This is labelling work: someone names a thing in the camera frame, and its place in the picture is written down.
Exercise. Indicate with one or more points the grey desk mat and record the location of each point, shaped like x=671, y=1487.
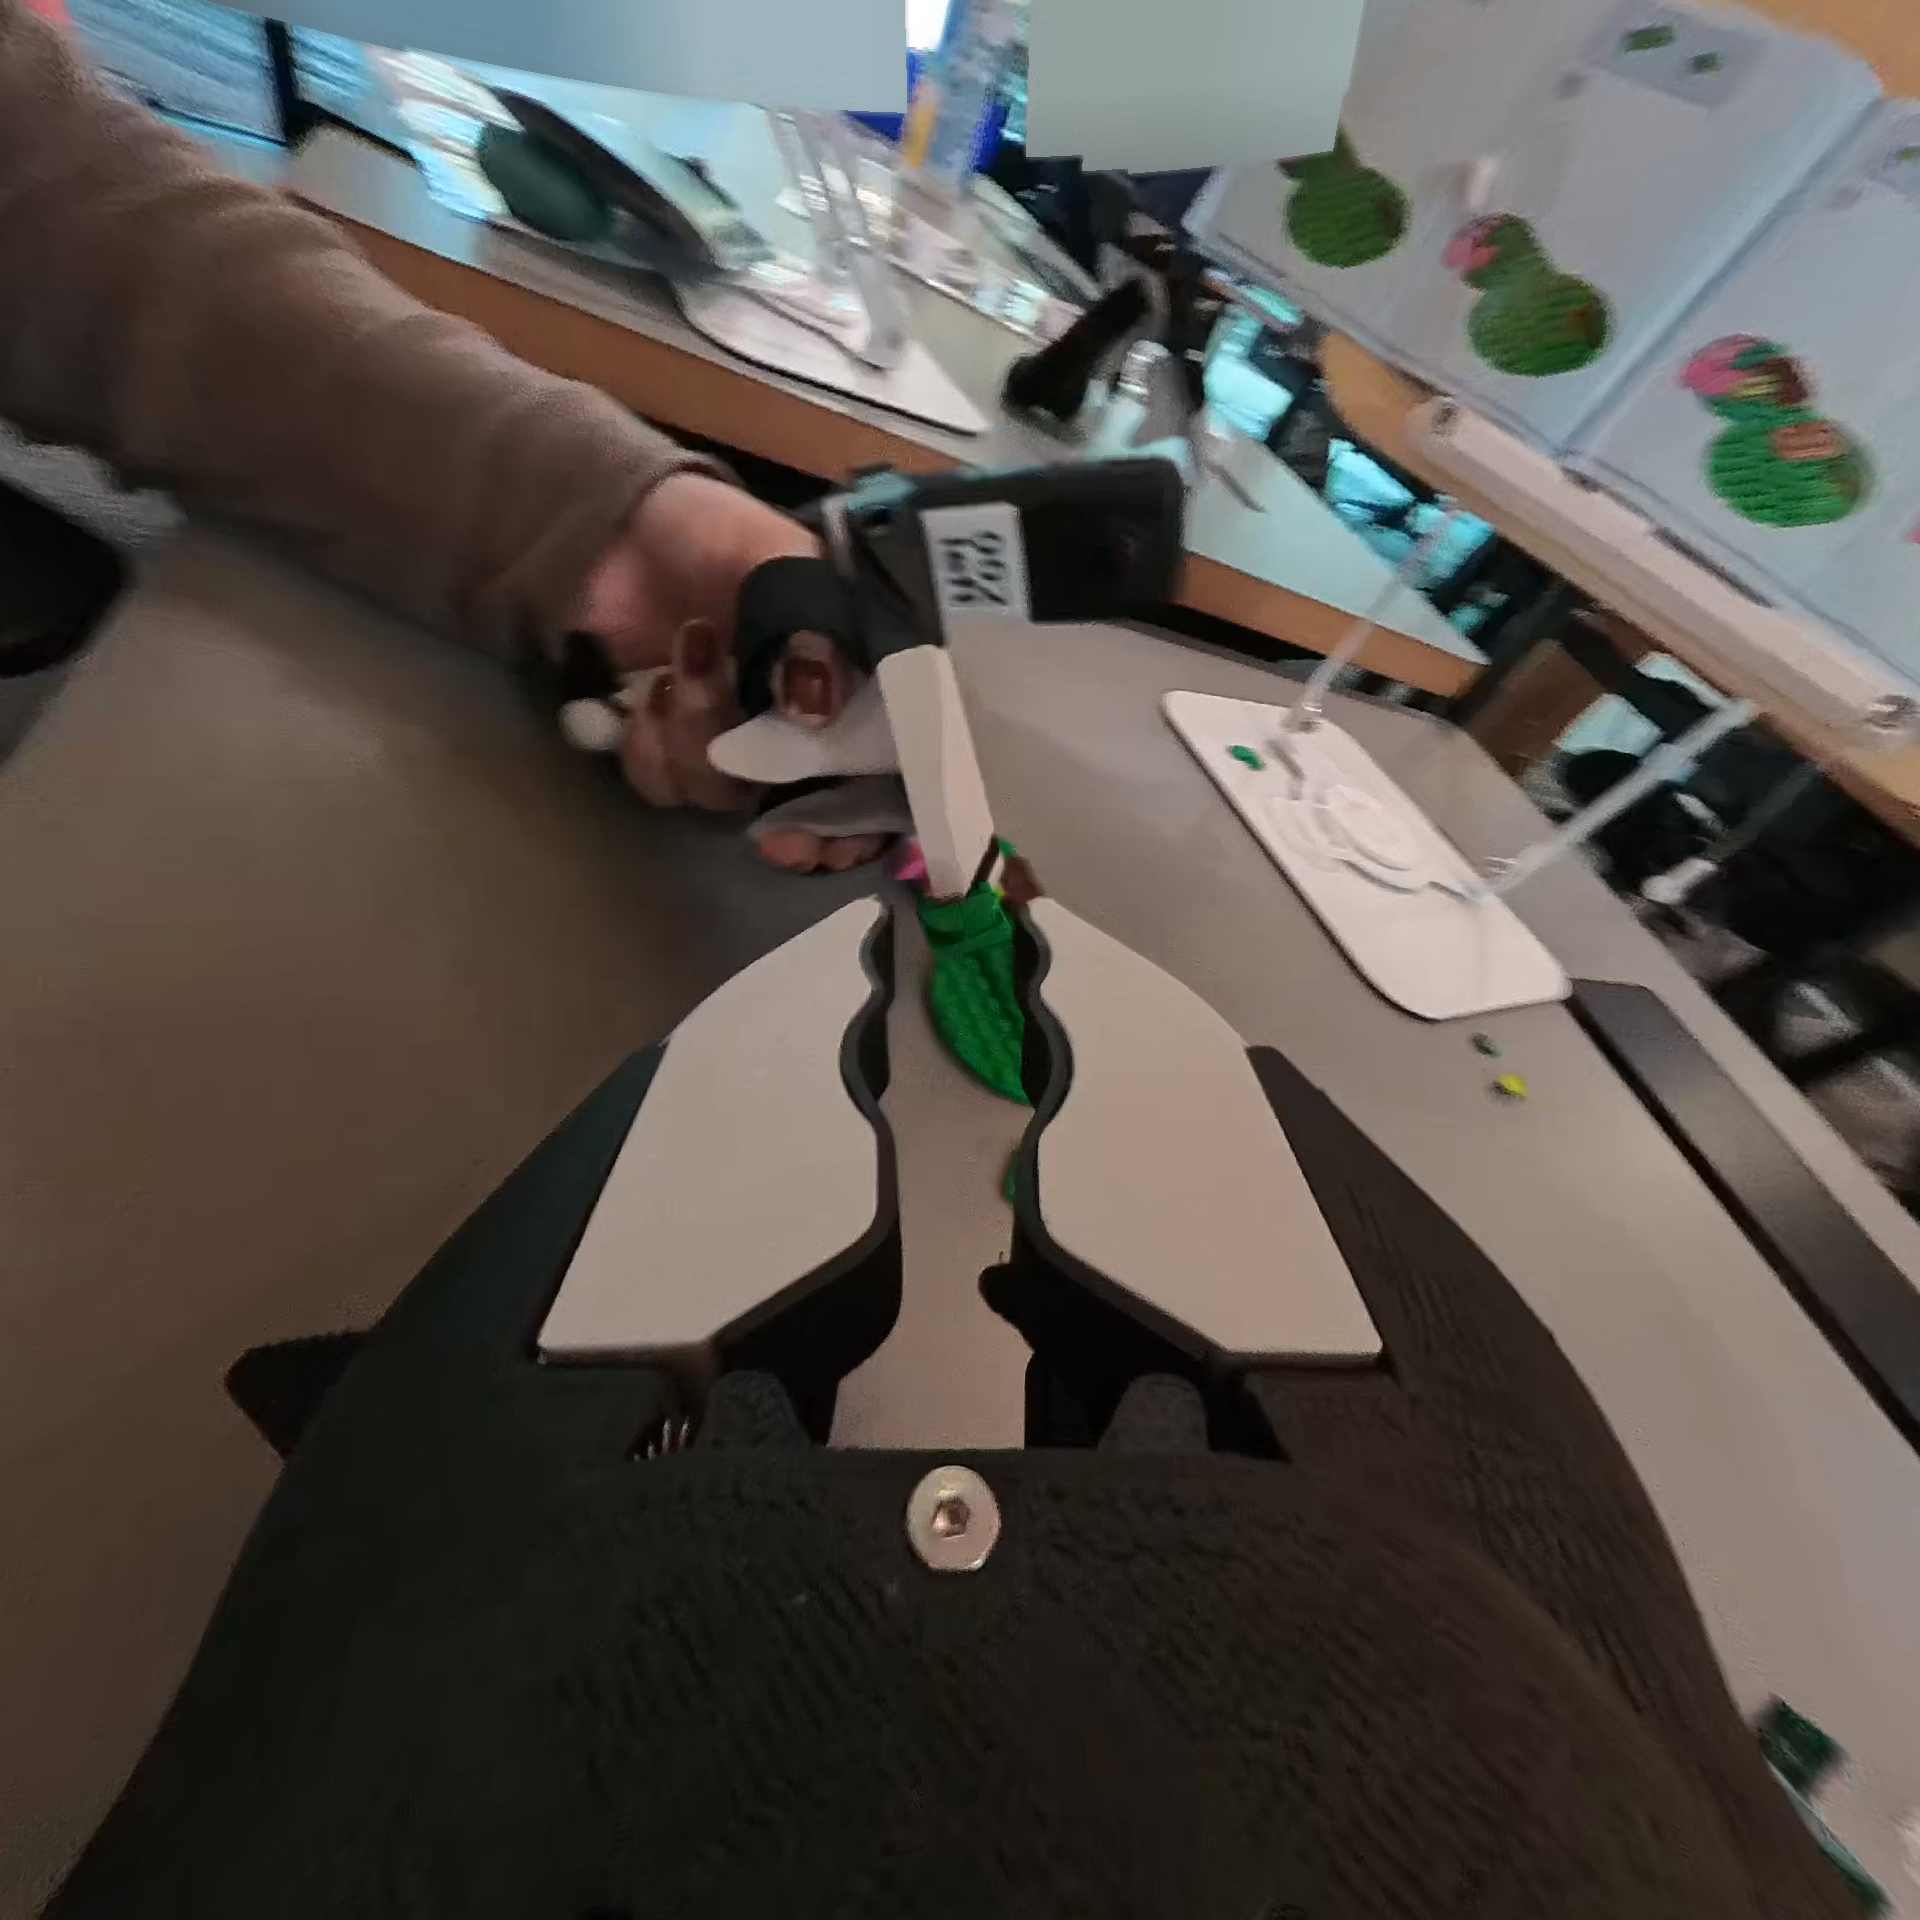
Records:
x=872, y=373

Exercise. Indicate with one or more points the dark green rounded object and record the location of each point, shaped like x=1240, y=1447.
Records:
x=546, y=180

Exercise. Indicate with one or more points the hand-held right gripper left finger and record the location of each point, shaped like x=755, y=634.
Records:
x=720, y=1169

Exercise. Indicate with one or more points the clear acrylic booklet stand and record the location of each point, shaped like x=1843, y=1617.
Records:
x=1651, y=540

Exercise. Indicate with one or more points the black object on desk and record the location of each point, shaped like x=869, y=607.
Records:
x=1072, y=359

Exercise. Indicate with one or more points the wooden background desk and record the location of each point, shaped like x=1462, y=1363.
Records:
x=1290, y=582

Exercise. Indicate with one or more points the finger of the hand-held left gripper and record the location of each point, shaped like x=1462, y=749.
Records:
x=939, y=767

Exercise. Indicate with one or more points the person's left hand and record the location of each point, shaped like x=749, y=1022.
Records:
x=673, y=569

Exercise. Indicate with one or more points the white stand base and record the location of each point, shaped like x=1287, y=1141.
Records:
x=1397, y=899

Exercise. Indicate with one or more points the lego instruction booklet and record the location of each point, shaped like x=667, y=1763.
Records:
x=1619, y=255

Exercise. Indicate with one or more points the green lego baseplate build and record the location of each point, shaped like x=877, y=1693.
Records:
x=983, y=1002

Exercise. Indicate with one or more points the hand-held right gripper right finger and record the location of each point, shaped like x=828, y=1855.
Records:
x=1187, y=1185

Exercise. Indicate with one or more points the person's left forearm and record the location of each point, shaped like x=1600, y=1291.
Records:
x=300, y=328

